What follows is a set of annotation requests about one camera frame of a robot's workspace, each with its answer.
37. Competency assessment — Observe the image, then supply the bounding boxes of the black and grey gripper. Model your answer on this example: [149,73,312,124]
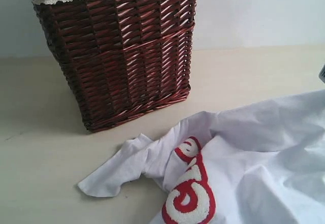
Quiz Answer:
[318,66,325,83]

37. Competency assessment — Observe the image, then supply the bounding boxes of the white t-shirt with red print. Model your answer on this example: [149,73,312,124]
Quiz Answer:
[78,90,324,223]

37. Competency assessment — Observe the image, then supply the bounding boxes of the dark brown wicker basket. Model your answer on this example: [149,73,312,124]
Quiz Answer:
[34,0,197,132]

